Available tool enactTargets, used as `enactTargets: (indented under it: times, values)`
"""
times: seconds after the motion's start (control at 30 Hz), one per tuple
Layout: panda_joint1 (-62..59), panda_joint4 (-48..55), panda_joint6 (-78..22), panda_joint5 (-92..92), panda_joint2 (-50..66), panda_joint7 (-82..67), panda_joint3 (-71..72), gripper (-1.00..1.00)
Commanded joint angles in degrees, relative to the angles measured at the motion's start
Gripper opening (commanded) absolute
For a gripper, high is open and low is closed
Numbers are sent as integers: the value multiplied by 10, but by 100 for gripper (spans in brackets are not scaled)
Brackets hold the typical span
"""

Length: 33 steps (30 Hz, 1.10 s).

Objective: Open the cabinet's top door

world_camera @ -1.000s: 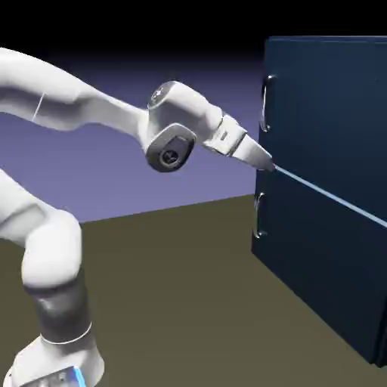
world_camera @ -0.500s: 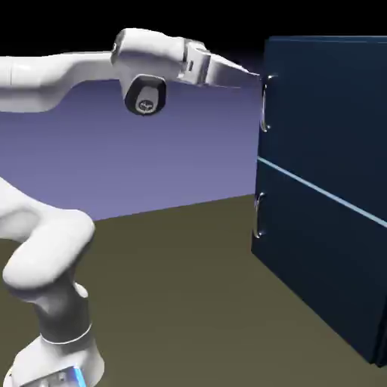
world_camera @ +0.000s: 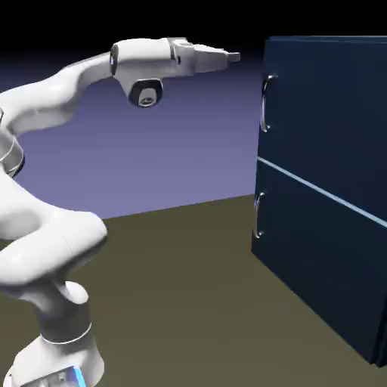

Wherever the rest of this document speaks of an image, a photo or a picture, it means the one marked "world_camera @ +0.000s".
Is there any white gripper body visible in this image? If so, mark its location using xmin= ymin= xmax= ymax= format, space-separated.
xmin=190 ymin=44 xmax=231 ymax=74

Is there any curved silver door handle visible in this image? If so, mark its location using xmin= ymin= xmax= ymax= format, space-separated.
xmin=260 ymin=74 xmax=277 ymax=133
xmin=253 ymin=192 xmax=266 ymax=239

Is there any dark blue cabinet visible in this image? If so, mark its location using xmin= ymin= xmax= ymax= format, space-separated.
xmin=251 ymin=36 xmax=387 ymax=369

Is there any dark blue cabinet door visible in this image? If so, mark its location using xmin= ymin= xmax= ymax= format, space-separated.
xmin=257 ymin=38 xmax=387 ymax=224
xmin=251 ymin=159 xmax=387 ymax=365

